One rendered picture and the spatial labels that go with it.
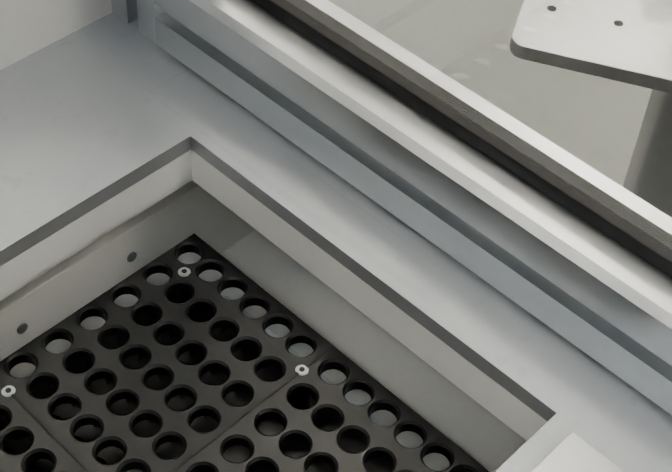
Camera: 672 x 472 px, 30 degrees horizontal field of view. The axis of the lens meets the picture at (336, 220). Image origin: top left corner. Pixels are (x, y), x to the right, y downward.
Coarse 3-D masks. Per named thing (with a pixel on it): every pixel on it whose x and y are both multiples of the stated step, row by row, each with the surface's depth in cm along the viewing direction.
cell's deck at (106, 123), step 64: (64, 64) 57; (128, 64) 58; (0, 128) 54; (64, 128) 54; (128, 128) 55; (192, 128) 55; (256, 128) 55; (0, 192) 52; (64, 192) 52; (128, 192) 53; (256, 192) 53; (320, 192) 52; (0, 256) 50; (64, 256) 53; (320, 256) 52; (384, 256) 50; (448, 256) 50; (384, 320) 51; (448, 320) 48; (512, 320) 48; (512, 384) 46; (576, 384) 46; (640, 448) 44
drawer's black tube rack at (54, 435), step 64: (64, 320) 53; (128, 320) 53; (192, 320) 53; (0, 384) 50; (64, 384) 51; (128, 384) 51; (192, 384) 51; (256, 384) 51; (0, 448) 48; (64, 448) 48; (128, 448) 49; (192, 448) 49; (256, 448) 49; (320, 448) 49; (384, 448) 49
